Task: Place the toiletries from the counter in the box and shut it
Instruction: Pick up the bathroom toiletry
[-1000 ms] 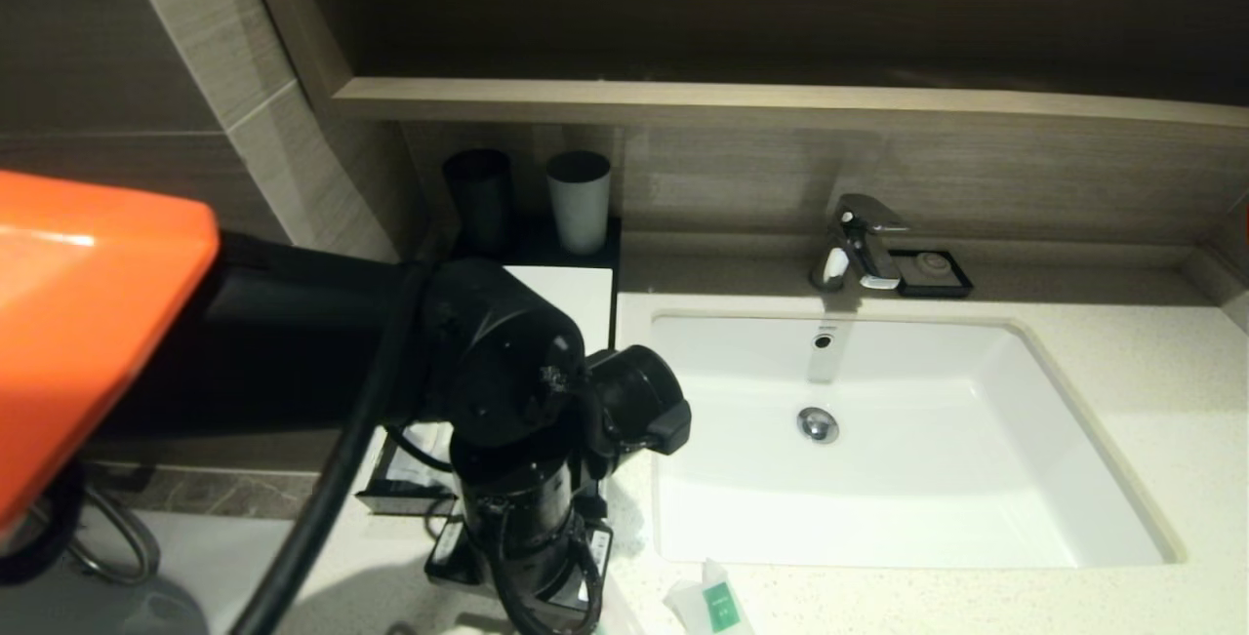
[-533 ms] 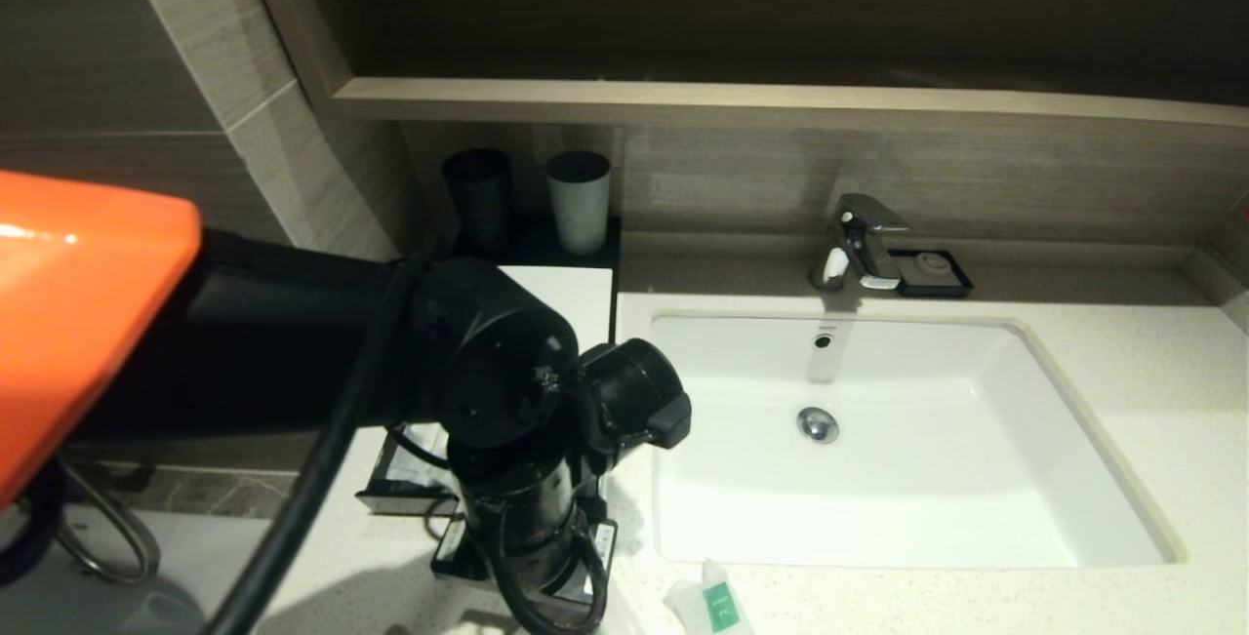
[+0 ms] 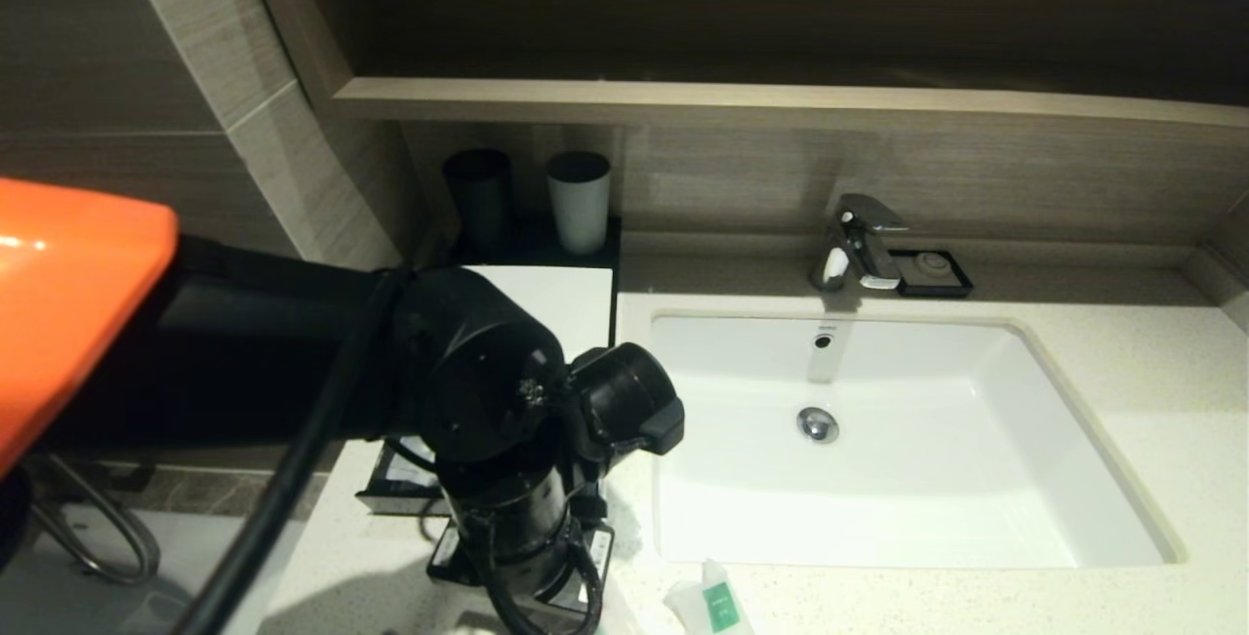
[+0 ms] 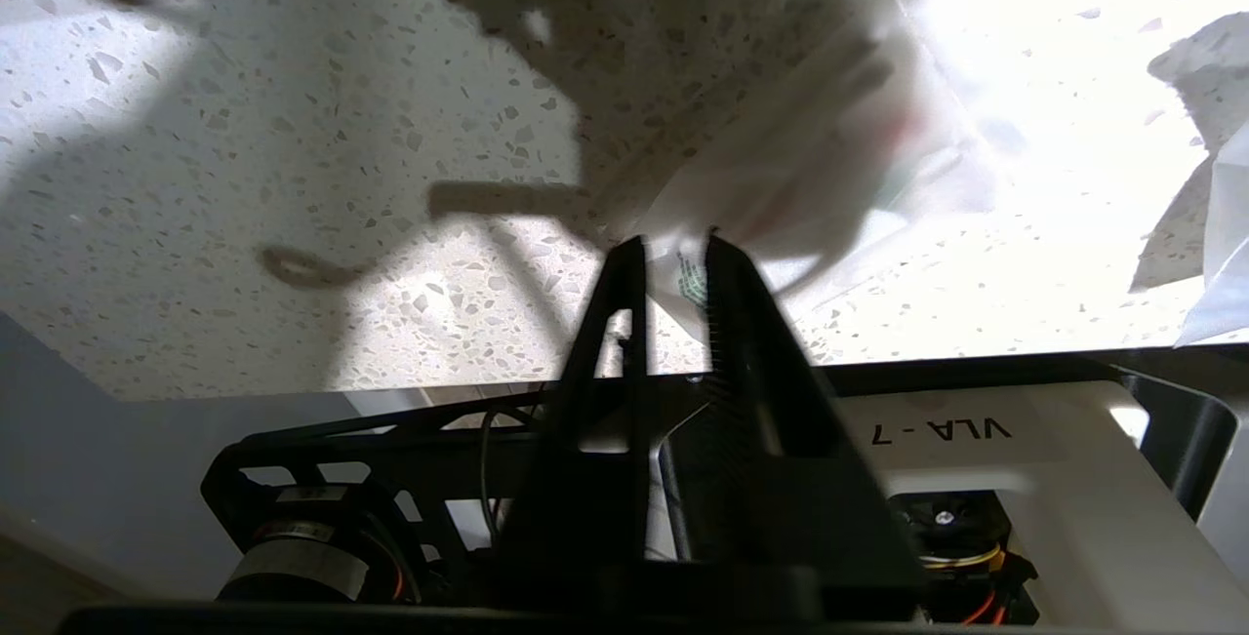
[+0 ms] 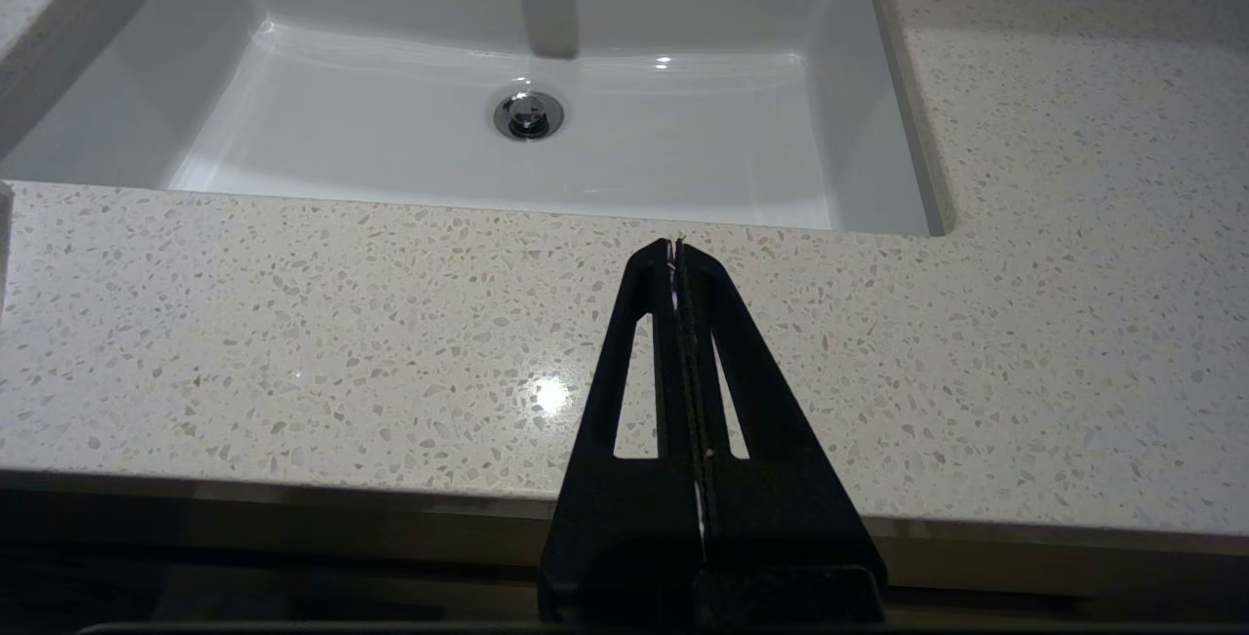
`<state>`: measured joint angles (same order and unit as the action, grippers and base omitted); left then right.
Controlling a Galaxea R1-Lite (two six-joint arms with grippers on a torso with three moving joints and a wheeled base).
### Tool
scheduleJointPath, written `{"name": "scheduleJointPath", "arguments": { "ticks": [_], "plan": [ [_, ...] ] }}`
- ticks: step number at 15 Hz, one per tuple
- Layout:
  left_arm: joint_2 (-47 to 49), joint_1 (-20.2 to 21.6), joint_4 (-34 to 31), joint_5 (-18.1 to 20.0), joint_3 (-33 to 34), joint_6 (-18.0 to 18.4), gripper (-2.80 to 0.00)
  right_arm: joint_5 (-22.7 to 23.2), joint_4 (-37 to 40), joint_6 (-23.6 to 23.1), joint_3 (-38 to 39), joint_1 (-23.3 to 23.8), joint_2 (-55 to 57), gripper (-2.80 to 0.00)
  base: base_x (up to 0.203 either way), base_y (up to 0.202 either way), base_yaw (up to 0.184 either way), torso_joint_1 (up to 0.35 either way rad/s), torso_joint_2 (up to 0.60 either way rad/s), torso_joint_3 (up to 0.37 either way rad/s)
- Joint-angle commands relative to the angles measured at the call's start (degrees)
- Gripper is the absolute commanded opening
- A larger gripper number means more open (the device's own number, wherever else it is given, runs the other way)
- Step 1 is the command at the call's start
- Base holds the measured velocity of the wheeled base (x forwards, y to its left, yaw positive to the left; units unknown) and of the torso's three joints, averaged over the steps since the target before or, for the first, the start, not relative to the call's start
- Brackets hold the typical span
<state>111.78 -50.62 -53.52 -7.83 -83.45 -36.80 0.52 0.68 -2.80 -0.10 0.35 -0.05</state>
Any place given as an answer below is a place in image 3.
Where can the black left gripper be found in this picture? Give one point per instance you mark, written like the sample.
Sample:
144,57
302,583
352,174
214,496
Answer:
512,518

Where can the black cup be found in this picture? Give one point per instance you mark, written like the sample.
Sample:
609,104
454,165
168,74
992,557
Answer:
478,196

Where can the orange and black left arm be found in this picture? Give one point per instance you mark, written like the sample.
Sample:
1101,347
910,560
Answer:
244,352

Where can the black box with white lid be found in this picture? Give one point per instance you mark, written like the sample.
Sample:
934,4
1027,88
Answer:
576,298

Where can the grey cup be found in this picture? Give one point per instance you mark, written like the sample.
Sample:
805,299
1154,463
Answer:
580,211

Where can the chrome drain stopper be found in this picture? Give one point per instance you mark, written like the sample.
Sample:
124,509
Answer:
818,424

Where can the white sink basin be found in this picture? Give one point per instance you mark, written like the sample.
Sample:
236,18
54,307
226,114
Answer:
927,479

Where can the chrome faucet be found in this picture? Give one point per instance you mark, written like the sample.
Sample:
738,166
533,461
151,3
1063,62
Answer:
864,243

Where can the black soap dish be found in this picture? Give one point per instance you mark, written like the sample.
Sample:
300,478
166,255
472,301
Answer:
903,289

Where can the round grey soap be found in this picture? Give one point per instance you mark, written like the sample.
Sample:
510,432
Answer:
932,269

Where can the wooden wall shelf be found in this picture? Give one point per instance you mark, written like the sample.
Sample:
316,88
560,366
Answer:
781,104

